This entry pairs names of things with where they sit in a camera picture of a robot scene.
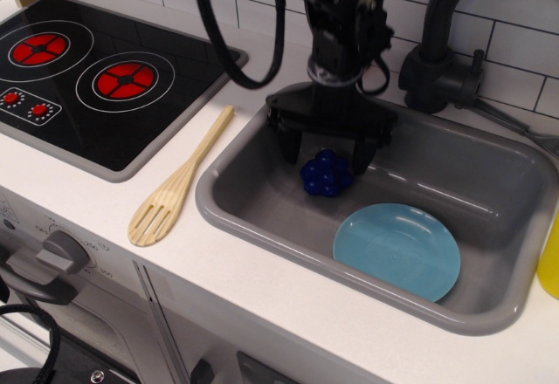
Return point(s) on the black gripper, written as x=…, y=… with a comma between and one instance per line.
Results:
x=332, y=111

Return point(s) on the blue toy blueberries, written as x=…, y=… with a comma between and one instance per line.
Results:
x=327, y=174

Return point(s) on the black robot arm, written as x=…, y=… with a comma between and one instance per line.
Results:
x=349, y=36

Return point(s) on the light blue plate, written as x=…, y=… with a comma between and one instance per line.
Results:
x=401, y=245

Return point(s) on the grey plastic sink basin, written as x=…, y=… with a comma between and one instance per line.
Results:
x=496, y=197

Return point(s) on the dark grey faucet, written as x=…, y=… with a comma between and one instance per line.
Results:
x=430, y=75

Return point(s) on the wooden slotted spatula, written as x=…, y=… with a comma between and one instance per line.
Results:
x=158, y=214

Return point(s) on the black toy stove top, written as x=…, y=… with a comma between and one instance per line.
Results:
x=98, y=90

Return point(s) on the yellow bottle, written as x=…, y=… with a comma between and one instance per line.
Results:
x=547, y=269

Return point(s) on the grey oven knob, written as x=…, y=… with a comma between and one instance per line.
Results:
x=62, y=253

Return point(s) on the grey oven door handle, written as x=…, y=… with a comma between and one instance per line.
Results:
x=26, y=274

